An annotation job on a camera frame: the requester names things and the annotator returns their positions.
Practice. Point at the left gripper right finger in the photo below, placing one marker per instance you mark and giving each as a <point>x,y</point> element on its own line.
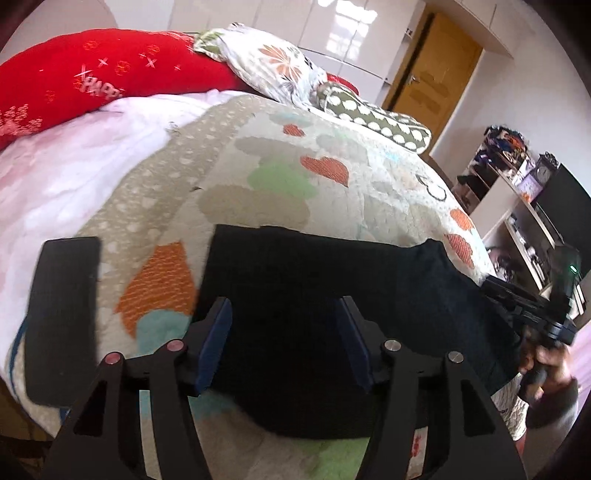
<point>466,436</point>

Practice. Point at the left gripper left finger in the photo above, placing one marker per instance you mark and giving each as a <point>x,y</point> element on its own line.
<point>101,435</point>

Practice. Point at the black pants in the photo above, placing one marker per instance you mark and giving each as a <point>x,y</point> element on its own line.
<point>308,317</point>

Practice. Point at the dark sleeve right forearm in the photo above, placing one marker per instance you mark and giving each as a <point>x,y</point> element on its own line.
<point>553,407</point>

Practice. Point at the person's right hand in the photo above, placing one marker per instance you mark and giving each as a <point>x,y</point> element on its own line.
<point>544,371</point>

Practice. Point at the black smartphone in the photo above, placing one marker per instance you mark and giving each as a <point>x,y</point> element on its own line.
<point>60,345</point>

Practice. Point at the black television screen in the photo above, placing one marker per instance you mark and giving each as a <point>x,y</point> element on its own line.
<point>566,204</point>

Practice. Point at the white shelving unit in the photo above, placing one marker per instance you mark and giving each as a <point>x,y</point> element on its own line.
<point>498,189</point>

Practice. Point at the green white dotted pillow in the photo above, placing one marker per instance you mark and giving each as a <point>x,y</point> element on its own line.
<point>403,129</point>

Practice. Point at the white bed sheet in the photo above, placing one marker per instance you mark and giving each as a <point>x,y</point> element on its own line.
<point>53,182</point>

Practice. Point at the wooden door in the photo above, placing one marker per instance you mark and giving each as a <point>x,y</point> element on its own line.
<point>434,72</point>

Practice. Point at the glossy white wardrobe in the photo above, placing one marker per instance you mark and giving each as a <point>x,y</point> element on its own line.
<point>355,40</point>

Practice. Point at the red long pillow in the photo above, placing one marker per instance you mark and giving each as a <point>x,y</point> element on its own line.
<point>70,75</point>

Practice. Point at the white floral pillow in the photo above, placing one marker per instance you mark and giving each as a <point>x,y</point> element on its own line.
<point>268,64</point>

